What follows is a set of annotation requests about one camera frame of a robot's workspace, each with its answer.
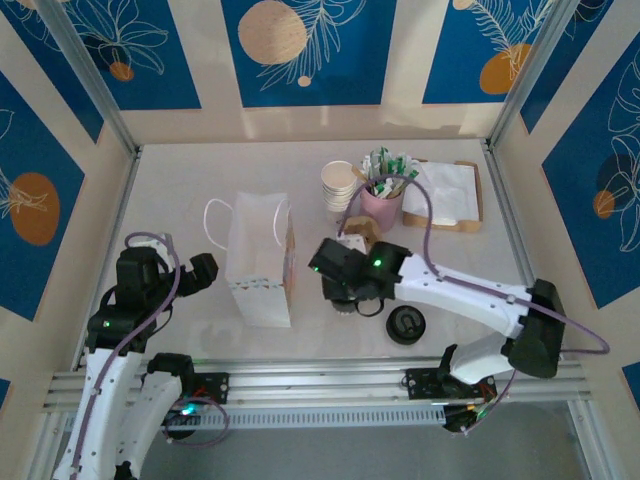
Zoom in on paper cup with black lid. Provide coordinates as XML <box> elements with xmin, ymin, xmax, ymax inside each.
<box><xmin>332</xmin><ymin>295</ymin><xmax>387</xmax><ymax>320</ymax></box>

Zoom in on brown cardboard cup carrier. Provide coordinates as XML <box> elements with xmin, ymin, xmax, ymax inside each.
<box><xmin>343</xmin><ymin>215</ymin><xmax>382</xmax><ymax>247</ymax></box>

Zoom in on white paper gift bag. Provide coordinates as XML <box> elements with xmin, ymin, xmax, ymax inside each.
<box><xmin>203</xmin><ymin>191</ymin><xmax>297</xmax><ymax>330</ymax></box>

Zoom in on stack of black cup lids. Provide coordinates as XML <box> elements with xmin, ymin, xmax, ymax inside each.
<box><xmin>385</xmin><ymin>305</ymin><xmax>428</xmax><ymax>346</ymax></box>

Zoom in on pink ceramic mug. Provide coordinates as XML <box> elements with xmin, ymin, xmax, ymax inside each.
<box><xmin>359</xmin><ymin>182</ymin><xmax>405</xmax><ymax>234</ymax></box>

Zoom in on stack of white paper cups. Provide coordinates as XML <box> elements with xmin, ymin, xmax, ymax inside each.
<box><xmin>320</xmin><ymin>159</ymin><xmax>359</xmax><ymax>227</ymax></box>

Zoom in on green white sugar stick bundle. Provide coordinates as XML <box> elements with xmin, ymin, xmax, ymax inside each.
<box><xmin>360</xmin><ymin>146</ymin><xmax>422</xmax><ymax>199</ymax></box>

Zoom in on wooden napkin tray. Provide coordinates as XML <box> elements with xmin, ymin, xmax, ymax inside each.
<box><xmin>402</xmin><ymin>159</ymin><xmax>486</xmax><ymax>233</ymax></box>

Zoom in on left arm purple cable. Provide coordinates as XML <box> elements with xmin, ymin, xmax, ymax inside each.
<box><xmin>69</xmin><ymin>231</ymin><xmax>232</xmax><ymax>469</ymax></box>

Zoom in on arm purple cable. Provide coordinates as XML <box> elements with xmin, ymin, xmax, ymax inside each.
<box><xmin>69</xmin><ymin>231</ymin><xmax>232</xmax><ymax>469</ymax></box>
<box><xmin>337</xmin><ymin>174</ymin><xmax>612</xmax><ymax>436</ymax></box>

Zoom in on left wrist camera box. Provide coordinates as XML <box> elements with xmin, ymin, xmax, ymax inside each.
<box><xmin>130</xmin><ymin>232</ymin><xmax>174</xmax><ymax>252</ymax></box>

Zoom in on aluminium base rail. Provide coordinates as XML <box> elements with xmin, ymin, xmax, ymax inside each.
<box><xmin>42</xmin><ymin>355</ymin><xmax>594</xmax><ymax>414</ymax></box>

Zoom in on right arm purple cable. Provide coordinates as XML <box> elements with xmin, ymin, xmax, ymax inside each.
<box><xmin>337</xmin><ymin>174</ymin><xmax>612</xmax><ymax>436</ymax></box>

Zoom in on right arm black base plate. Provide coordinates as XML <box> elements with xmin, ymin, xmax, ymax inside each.
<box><xmin>402</xmin><ymin>367</ymin><xmax>498</xmax><ymax>402</ymax></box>

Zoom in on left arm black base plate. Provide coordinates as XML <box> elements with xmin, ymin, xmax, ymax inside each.
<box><xmin>187</xmin><ymin>372</ymin><xmax>232</xmax><ymax>407</ymax></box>

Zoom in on grey slotted cable duct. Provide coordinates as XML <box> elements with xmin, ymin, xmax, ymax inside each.
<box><xmin>64</xmin><ymin>405</ymin><xmax>447</xmax><ymax>433</ymax></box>

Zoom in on blue floral wall panel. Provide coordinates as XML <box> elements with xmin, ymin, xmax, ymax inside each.
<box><xmin>0</xmin><ymin>0</ymin><xmax>105</xmax><ymax>145</ymax></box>
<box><xmin>421</xmin><ymin>0</ymin><xmax>556</xmax><ymax>106</ymax></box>
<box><xmin>542</xmin><ymin>44</ymin><xmax>640</xmax><ymax>310</ymax></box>
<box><xmin>221</xmin><ymin>0</ymin><xmax>400</xmax><ymax>108</ymax></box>
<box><xmin>49</xmin><ymin>0</ymin><xmax>203</xmax><ymax>112</ymax></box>
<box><xmin>0</xmin><ymin>72</ymin><xmax>87</xmax><ymax>322</ymax></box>
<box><xmin>519</xmin><ymin>0</ymin><xmax>640</xmax><ymax>135</ymax></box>

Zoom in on aluminium frame post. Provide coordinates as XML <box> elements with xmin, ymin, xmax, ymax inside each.
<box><xmin>485</xmin><ymin>0</ymin><xmax>586</xmax><ymax>151</ymax></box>
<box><xmin>34</xmin><ymin>0</ymin><xmax>142</xmax><ymax>157</ymax></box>

